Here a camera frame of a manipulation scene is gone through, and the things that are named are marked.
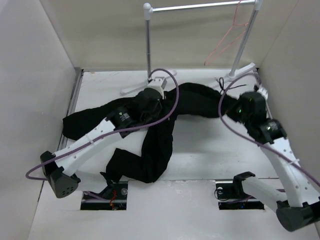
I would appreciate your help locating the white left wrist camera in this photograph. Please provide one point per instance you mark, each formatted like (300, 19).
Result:
(158, 83)

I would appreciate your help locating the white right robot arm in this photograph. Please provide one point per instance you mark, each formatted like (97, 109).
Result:
(299, 204)

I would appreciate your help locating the white clothes rack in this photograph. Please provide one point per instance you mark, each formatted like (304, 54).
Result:
(181, 38)

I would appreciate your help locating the pink wire hanger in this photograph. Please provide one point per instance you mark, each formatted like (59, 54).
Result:
(223, 45)

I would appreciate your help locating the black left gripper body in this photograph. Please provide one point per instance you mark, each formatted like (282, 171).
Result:
(154, 116)

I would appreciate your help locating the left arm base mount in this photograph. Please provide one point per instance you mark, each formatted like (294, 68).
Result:
(112, 198)

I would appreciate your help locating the black trousers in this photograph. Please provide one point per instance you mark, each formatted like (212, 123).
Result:
(157, 148)

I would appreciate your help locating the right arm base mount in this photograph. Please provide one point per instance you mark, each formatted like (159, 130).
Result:
(229, 199)

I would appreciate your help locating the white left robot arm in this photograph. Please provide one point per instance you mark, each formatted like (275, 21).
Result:
(61, 168)

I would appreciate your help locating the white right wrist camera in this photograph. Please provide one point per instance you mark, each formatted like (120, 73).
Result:
(261, 90)

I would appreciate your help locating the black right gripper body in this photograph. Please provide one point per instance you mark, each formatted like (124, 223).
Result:
(235, 112)

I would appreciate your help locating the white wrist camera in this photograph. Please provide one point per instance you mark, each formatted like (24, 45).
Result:
(158, 83)
(261, 90)

